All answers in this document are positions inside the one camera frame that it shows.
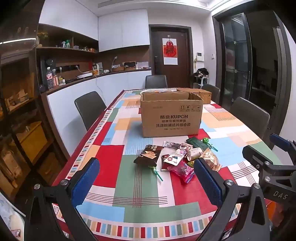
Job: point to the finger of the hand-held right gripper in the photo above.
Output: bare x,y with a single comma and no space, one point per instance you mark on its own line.
251,151
279,141

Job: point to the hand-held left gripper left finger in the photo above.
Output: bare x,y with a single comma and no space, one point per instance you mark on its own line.
85,178

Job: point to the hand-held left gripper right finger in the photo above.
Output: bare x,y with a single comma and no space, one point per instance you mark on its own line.
208,183

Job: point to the tan snack packet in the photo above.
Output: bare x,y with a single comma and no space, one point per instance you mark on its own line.
211,160

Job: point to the yellow-green snack packet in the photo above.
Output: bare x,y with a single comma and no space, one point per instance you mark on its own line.
190,164

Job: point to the white pink snack packet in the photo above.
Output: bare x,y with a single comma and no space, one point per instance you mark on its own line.
194,153

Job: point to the brown white round-print packet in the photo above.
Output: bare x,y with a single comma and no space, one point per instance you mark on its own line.
185,146

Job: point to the red snack packet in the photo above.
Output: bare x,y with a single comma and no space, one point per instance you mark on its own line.
167,164

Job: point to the brown cardboard box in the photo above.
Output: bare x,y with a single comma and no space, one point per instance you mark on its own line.
171,115

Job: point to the dark grey dining chair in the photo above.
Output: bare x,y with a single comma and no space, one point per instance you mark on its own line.
251,115
90,109
211,91
156,81

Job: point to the white purple snack packet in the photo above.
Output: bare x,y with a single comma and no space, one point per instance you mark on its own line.
177,157

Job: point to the dark green snack packet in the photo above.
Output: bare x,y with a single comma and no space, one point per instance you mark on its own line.
196,144

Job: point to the green lollipop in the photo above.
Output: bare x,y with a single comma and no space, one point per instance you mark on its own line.
156,173
205,141

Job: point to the black bar snack packet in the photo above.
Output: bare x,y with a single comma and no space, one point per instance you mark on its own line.
170,144

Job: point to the dark brown snack packet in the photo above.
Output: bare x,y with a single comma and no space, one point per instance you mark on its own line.
148,157

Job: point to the woven wicker lidded box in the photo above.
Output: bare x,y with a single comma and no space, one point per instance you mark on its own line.
203,96

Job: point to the white sideboard cabinet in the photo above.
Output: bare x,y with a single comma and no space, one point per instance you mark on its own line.
69,104

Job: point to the white storage rack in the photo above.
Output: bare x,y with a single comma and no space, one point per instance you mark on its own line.
203,81

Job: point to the dark glass sliding door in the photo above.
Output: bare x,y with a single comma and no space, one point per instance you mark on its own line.
235,62

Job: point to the dark bag on rack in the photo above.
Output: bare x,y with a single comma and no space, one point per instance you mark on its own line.
201,72

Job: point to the pink drink bottle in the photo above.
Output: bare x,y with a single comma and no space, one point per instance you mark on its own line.
55,80

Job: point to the white induction cooker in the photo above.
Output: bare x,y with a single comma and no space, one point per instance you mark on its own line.
84,74

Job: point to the clear water bottle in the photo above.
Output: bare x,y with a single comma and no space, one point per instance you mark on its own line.
49,78

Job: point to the white plastic fruit basket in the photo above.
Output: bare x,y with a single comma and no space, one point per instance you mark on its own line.
157,89

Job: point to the dark glass display cabinet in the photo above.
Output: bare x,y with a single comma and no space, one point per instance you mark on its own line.
20,92

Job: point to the white intercom panel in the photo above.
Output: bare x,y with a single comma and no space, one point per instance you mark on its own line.
199,56

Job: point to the wicker tissue box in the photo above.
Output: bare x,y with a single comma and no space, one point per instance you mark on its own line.
118,68

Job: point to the black coffee machine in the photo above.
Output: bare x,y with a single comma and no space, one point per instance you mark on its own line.
46,63

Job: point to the black tablet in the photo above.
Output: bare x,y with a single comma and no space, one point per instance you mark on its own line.
129,64

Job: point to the dark brown door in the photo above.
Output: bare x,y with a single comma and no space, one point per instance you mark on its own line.
182,46

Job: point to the white desk calendar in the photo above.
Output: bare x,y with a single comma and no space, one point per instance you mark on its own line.
143,64

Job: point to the wall power strip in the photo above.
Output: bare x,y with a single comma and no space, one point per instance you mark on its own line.
69,68

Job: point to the red wall calendar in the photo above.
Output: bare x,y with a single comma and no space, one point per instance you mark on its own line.
170,51

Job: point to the wooden wall shelf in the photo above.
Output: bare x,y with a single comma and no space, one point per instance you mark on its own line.
64,49

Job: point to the white wall cabinet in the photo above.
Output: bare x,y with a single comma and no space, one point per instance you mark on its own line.
122,30

